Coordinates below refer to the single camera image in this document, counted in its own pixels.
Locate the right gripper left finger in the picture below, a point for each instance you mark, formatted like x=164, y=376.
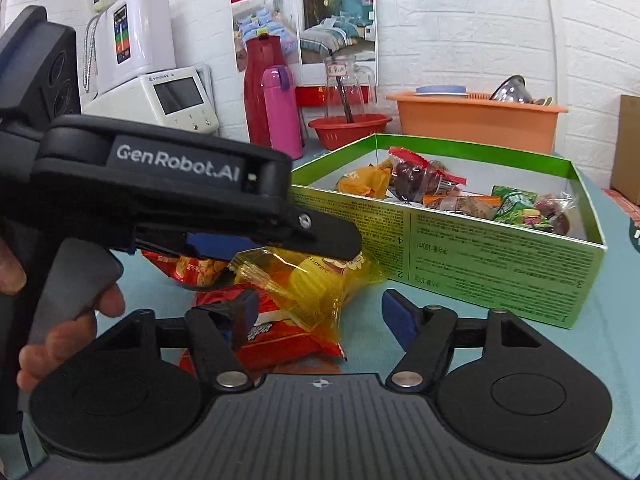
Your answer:
x=212, y=334

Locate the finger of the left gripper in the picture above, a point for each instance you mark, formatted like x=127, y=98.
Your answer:
x=318, y=233
x=200, y=246

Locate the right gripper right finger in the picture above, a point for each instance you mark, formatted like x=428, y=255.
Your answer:
x=429, y=336

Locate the red dates snack bag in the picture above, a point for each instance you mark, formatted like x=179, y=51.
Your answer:
x=413, y=177

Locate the orange clear nut packet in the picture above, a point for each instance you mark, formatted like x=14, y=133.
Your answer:
x=476, y=206

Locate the green snack packet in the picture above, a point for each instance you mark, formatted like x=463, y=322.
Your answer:
x=517, y=208

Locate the person's left hand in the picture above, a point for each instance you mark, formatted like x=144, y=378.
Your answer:
x=37, y=361

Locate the red snack packet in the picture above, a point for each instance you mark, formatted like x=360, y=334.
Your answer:
x=187, y=272

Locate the yellow cellophane snack bag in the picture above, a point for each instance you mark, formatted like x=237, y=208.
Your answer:
x=312, y=290

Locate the large red snack bag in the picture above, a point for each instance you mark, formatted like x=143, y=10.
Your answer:
x=276, y=340

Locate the yellow chips bag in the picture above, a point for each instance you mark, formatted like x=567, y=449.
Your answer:
x=370, y=181

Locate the red plastic basin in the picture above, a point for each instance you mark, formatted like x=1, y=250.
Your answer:
x=335, y=132

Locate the green cardboard box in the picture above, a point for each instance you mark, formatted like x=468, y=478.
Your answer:
x=541, y=276

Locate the white screen appliance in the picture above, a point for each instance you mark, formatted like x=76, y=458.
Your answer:
x=172, y=98

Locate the glass pitcher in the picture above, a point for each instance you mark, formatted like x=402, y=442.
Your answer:
x=350, y=88

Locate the white water purifier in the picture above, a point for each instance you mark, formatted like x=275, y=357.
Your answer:
x=133, y=38

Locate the pink thermos bottle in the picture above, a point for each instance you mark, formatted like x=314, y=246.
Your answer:
x=282, y=112

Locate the blue lidded tin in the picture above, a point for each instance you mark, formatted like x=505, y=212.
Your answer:
x=441, y=90

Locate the orange plastic tub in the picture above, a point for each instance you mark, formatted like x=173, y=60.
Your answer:
x=524, y=127

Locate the red thermos jug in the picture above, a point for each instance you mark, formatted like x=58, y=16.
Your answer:
x=263, y=52

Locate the bedding poster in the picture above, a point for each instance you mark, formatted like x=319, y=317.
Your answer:
x=339, y=27

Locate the brown cardboard box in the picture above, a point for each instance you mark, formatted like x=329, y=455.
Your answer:
x=626, y=168

